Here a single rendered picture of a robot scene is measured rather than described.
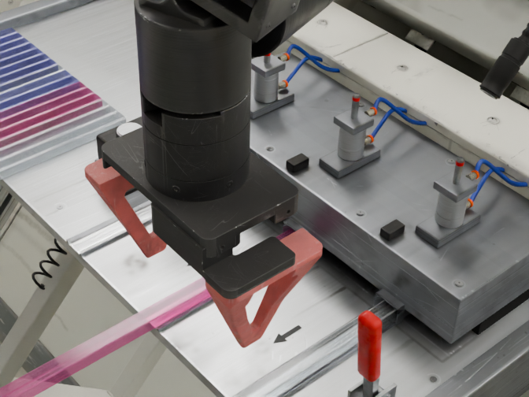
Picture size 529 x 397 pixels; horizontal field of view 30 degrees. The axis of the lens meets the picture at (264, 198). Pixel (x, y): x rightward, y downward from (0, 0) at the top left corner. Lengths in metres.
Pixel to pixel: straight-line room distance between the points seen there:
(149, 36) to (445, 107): 0.46
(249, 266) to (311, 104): 0.41
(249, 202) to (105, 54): 0.60
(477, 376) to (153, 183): 0.32
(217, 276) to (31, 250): 2.86
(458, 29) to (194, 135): 0.49
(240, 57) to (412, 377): 0.35
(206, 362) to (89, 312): 2.39
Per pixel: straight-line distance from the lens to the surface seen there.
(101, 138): 0.89
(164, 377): 2.91
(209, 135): 0.50
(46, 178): 0.93
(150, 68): 0.48
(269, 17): 0.45
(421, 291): 0.76
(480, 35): 0.94
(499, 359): 0.76
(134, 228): 0.61
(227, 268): 0.51
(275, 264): 0.52
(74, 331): 3.16
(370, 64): 0.94
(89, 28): 1.15
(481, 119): 0.88
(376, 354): 0.66
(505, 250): 0.78
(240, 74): 0.49
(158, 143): 0.51
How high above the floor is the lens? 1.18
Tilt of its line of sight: 6 degrees down
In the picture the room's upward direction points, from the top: 33 degrees clockwise
